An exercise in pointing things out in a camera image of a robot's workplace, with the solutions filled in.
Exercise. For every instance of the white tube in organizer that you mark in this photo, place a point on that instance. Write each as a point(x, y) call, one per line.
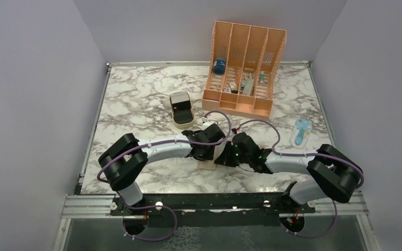
point(262, 77)

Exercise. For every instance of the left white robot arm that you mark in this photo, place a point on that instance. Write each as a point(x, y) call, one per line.
point(127, 157)

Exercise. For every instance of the black mounting base rail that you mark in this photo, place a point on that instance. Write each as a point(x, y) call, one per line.
point(204, 209)

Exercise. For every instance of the beige leather card holder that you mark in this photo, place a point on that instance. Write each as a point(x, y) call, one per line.
point(207, 165)

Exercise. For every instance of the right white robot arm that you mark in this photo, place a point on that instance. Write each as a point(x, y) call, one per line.
point(332, 174)

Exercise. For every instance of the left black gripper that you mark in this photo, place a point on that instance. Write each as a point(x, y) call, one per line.
point(205, 157)

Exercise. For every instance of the orange plastic desk organizer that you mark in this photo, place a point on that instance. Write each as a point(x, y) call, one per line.
point(246, 48)

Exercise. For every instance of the beige tray with cards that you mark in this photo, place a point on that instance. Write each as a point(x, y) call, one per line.
point(182, 110)

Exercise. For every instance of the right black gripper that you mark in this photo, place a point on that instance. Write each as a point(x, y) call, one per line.
point(225, 155)

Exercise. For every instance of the blue round jar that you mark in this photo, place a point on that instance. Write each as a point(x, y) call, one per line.
point(219, 66)

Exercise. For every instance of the blue packaged item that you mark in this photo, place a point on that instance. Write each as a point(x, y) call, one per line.
point(300, 133)

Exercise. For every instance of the small items in organizer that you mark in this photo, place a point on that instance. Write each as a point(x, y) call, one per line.
point(244, 88)

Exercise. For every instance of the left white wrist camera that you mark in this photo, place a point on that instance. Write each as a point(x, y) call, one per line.
point(207, 122)

